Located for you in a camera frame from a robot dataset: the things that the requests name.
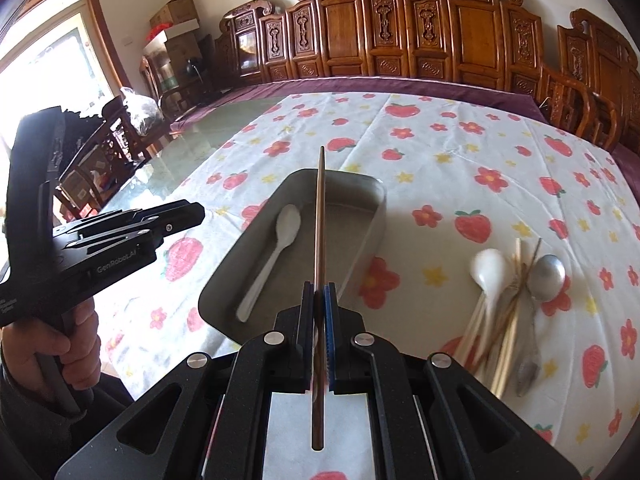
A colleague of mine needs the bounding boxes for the window with wooden frame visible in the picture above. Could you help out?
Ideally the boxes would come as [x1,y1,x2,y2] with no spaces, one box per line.
[1,0,129,150]

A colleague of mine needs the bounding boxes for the silver metal spoon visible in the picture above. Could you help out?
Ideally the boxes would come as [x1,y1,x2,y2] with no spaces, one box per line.
[515,254,566,398]

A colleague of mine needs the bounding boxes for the strawberry flower tablecloth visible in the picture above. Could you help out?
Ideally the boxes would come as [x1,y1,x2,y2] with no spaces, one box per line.
[96,92,639,479]

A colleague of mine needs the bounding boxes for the white ceramic spoon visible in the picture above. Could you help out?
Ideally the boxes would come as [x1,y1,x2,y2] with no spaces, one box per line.
[459,247,516,361]

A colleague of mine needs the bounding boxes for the grey metal tray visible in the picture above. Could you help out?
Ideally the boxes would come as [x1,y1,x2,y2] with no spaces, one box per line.
[198,168,386,344]

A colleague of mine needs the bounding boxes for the light bamboo chopstick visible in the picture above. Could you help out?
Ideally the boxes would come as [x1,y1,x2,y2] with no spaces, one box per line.
[454,259,522,376]
[490,238,524,399]

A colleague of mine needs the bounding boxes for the carved wooden sofa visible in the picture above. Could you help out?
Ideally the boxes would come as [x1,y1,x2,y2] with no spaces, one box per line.
[214,0,544,98]

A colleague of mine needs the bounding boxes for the white plastic spoon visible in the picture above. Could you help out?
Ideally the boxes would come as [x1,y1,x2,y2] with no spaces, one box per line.
[236,204,302,323]

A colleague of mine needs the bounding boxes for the carved wooden armchair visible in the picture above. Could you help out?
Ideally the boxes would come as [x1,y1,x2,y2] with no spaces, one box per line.
[539,9,639,154]

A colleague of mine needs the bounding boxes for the stacked cardboard boxes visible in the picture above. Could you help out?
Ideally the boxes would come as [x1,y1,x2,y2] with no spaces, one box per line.
[140,0,204,100]

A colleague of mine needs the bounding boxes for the dark brown wooden chopstick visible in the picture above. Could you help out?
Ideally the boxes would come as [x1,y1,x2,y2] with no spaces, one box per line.
[311,146,326,452]

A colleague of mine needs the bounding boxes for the wooden chair at left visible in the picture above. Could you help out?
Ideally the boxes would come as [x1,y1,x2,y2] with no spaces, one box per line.
[53,96,170,221]

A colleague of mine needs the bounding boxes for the person's left hand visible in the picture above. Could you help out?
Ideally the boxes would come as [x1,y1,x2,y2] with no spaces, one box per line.
[2,298,101,402]

